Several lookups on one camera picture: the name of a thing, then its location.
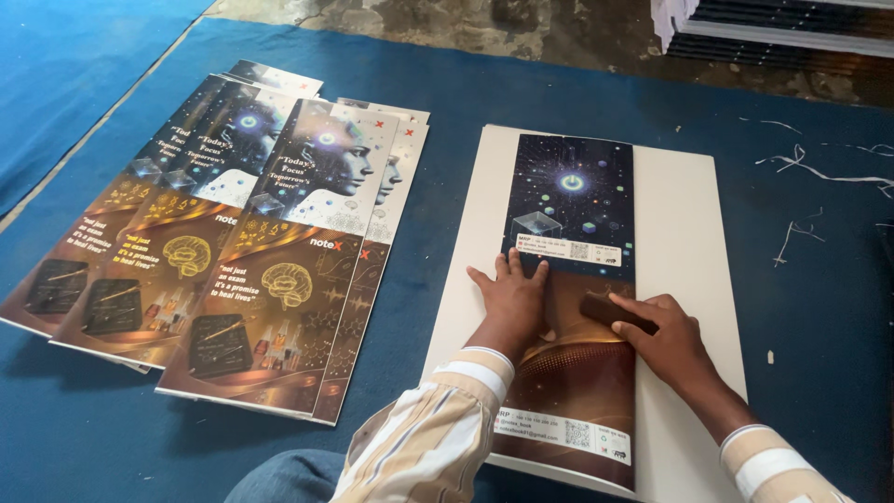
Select person's right hand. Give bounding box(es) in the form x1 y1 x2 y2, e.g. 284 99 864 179
608 292 708 401

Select person's left hand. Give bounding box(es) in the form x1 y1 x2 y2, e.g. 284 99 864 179
466 248 558 353

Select dark brown creasing block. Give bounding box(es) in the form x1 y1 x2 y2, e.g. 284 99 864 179
579 292 661 337

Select printed glossy cover sheet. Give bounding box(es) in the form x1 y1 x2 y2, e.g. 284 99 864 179
491 133 638 492

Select white cardboard sheet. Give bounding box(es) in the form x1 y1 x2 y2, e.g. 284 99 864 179
418 123 750 503

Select forked white paper strip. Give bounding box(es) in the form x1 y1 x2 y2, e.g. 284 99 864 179
772 208 826 268

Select large dark blue mat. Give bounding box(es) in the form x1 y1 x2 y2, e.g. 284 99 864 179
0 17 894 503

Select long curly white paper strip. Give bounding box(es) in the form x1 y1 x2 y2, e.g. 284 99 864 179
754 143 894 201

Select thin white paper strip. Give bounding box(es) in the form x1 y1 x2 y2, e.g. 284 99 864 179
739 116 804 136

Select person's leg in blue jeans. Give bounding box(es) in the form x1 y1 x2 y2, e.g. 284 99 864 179
223 448 348 503

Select spread of folded printed covers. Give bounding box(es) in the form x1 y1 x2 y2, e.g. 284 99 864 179
0 59 432 427

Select stack of white-edged sheets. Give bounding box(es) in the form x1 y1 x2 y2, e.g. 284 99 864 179
650 0 894 61

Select bright blue mat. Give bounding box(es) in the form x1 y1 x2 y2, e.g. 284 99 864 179
0 0 216 219

